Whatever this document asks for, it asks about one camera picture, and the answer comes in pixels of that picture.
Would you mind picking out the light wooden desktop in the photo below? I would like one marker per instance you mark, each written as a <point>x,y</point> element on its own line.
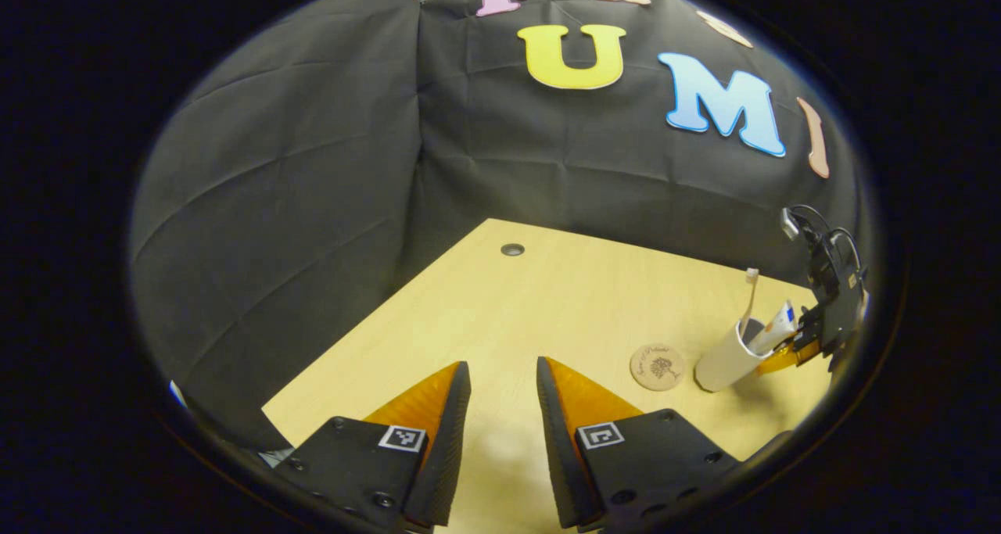
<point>547,307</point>

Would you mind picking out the white toothpaste tube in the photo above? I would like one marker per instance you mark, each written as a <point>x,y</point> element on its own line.
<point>774,327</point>

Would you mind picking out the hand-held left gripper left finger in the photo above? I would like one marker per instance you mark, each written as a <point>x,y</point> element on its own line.
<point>446,456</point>

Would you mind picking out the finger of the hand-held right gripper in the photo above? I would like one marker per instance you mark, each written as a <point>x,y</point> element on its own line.
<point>782,360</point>

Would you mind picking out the beige toothbrush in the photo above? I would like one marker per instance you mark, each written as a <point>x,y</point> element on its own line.
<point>749,299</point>

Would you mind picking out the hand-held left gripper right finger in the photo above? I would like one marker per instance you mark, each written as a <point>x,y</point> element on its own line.
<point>559,456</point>

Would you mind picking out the round cork coaster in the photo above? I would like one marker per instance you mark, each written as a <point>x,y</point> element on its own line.
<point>657,367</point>

